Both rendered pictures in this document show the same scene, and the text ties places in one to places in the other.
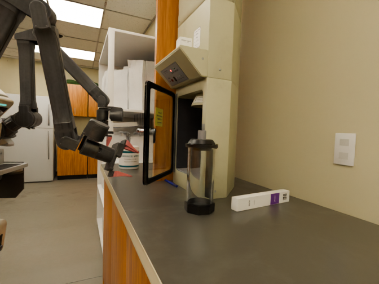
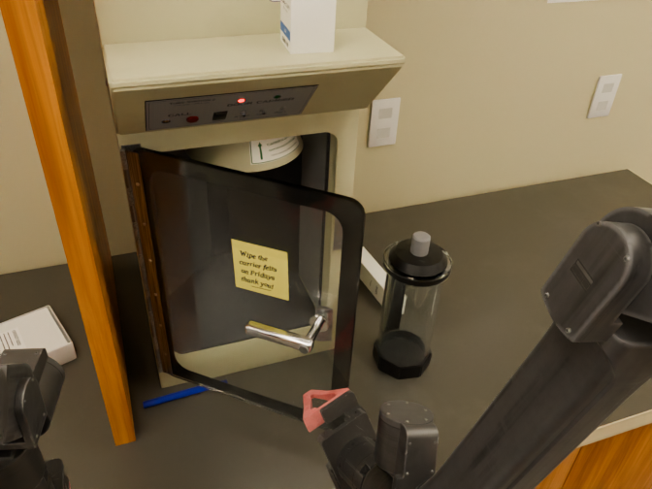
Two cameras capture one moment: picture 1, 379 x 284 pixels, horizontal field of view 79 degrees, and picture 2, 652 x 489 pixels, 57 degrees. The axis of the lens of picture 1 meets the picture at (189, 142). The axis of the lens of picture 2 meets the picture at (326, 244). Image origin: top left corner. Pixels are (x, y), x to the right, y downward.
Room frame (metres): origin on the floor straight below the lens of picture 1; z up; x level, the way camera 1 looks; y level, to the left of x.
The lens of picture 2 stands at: (0.88, 0.72, 1.73)
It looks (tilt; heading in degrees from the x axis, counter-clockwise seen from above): 36 degrees down; 273
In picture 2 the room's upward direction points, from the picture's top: 3 degrees clockwise
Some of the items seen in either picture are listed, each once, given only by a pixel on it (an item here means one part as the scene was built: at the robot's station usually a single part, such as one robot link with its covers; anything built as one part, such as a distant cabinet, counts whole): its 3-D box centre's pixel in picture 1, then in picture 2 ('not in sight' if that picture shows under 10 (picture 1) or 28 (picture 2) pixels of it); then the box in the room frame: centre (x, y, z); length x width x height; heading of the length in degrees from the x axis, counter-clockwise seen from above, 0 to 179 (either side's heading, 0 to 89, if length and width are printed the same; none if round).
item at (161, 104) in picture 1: (161, 133); (245, 304); (1.01, 0.13, 1.19); 0.30 x 0.01 x 0.40; 164
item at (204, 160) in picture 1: (200, 174); (408, 309); (0.77, -0.04, 1.06); 0.11 x 0.11 x 0.21
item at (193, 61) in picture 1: (177, 70); (256, 92); (1.00, 0.06, 1.46); 0.32 x 0.12 x 0.10; 25
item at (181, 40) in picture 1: (183, 47); (307, 18); (0.95, 0.04, 1.54); 0.05 x 0.05 x 0.06; 21
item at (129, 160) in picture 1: (128, 156); not in sight; (1.54, 0.40, 1.02); 0.13 x 0.13 x 0.15
